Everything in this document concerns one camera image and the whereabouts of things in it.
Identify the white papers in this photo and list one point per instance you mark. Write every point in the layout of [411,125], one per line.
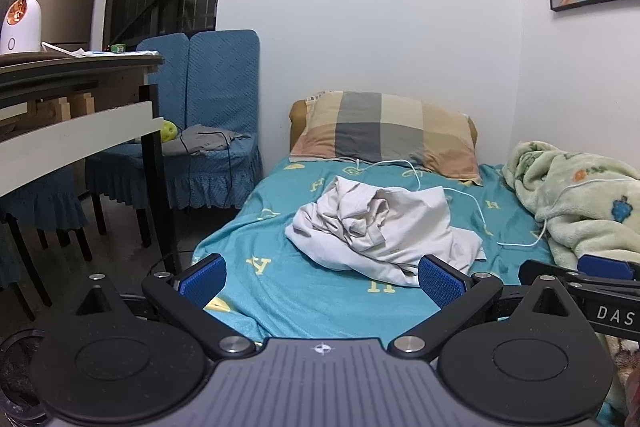
[125,53]

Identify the yellow-green toy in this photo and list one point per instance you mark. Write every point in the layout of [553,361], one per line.
[169,132]

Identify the white small heater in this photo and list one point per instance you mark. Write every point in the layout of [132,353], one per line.
[20,27]

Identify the small green container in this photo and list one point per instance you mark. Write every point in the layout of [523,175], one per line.
[117,49]

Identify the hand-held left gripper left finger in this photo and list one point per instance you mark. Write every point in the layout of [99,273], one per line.
[202,281]

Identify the checked pillow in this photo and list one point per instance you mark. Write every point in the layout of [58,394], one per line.
[380,132]

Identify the dark round object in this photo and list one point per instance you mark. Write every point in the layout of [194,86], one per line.
[17,372]

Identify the white garment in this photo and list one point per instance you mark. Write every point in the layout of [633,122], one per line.
[380,227]

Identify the blue covered chair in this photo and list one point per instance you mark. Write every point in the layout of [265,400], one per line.
[225,82]
[35,202]
[165,72]

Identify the grey cloth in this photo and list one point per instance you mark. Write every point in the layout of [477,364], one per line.
[210,139]

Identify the pale green fleece blanket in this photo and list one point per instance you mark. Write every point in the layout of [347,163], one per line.
[575,212]

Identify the bed with teal patterned sheet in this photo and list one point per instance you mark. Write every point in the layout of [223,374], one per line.
[280,267]

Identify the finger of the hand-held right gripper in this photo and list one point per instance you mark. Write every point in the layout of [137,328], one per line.
[527,268]
[602,267]

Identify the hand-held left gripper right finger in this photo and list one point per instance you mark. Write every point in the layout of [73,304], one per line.
[442,283]

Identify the wooden table with black legs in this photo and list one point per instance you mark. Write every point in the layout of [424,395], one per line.
[75,72]

